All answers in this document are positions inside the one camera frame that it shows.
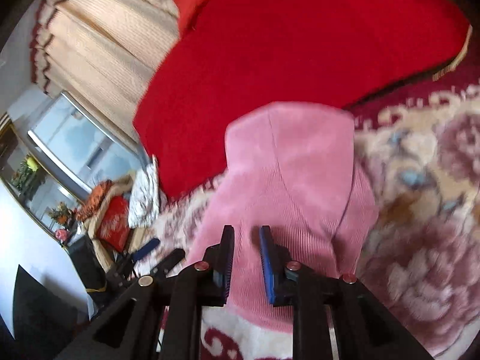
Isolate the floral plush seat blanket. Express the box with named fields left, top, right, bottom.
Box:
left=137, top=56, right=479, bottom=359

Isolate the red gift box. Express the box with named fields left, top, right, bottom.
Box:
left=96, top=196, right=130, bottom=253

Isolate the pink corduroy zip jacket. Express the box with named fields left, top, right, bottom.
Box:
left=186, top=102, right=378, bottom=332

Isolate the white crackle pattern pillow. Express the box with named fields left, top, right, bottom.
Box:
left=128, top=155, right=167, bottom=228

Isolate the wooden display shelf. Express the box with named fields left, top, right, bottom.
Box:
left=1, top=112, right=83, bottom=249

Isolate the orange black patterned cloth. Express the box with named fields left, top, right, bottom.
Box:
left=75, top=180, right=113, bottom=222

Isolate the beige dotted curtain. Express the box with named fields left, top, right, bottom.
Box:
left=31, top=0, right=179, bottom=149

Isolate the red sofa throw blanket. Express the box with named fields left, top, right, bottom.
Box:
left=133, top=0, right=470, bottom=199

